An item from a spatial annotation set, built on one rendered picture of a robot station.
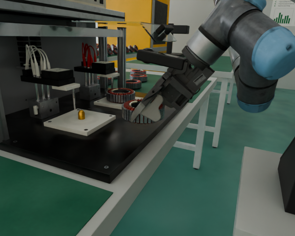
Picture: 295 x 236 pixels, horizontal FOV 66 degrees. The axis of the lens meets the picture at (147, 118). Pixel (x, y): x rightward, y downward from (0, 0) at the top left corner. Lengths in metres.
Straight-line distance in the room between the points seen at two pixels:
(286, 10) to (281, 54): 5.49
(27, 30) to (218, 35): 0.47
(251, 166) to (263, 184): 0.07
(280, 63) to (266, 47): 0.03
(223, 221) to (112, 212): 1.19
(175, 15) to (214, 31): 5.63
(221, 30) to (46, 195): 0.45
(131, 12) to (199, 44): 4.01
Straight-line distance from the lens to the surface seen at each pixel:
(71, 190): 0.47
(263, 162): 0.63
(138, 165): 0.53
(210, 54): 0.50
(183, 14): 6.06
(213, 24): 0.49
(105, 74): 0.88
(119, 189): 0.46
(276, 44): 0.42
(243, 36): 0.45
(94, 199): 0.44
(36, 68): 0.75
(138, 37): 4.40
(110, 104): 0.85
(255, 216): 0.46
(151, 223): 1.46
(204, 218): 1.54
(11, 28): 0.66
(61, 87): 0.70
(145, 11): 4.37
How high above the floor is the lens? 1.03
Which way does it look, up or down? 20 degrees down
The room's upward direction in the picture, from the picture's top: 2 degrees clockwise
